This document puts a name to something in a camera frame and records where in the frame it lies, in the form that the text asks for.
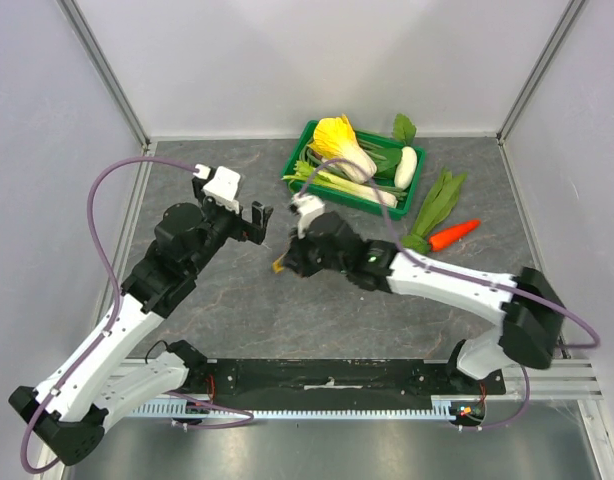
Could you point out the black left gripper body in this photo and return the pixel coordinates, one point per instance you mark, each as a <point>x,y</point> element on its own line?
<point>230,224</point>

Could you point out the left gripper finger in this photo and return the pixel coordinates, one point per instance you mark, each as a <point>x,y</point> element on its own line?
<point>205,199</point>
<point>260,218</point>

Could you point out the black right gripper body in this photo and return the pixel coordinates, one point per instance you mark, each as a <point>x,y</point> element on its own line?
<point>297,259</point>

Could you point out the yellow utility knife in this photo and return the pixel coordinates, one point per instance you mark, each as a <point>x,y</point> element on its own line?
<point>277,265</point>

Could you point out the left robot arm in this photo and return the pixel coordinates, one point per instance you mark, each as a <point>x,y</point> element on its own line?
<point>73,408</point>

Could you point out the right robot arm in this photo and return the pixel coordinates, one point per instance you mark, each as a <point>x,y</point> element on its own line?
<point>522,309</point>

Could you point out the celery stalk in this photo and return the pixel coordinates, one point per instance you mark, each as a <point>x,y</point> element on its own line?
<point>347,186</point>

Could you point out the green long beans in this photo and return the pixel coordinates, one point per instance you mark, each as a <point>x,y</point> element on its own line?
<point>308,155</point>

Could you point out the green plastic tray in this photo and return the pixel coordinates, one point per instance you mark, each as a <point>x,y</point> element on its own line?
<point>406,198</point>

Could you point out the dark green leaf vegetable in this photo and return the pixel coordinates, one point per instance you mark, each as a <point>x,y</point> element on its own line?
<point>386,159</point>

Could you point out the yellow napa cabbage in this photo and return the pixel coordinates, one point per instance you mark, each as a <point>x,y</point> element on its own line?
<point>335,138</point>

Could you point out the white radish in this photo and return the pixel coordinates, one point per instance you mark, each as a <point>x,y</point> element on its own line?
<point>406,168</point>

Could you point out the green leafy lettuce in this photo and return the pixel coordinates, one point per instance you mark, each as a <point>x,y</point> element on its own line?
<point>440,200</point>

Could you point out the orange carrot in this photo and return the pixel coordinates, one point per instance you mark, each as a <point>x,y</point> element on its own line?
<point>450,235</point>

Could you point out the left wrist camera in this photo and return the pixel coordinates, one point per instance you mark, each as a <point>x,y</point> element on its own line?
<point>226,184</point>

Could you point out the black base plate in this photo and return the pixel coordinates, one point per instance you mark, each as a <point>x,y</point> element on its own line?
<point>229,377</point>

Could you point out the slotted cable duct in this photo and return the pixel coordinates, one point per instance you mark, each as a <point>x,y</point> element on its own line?
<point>177,408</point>

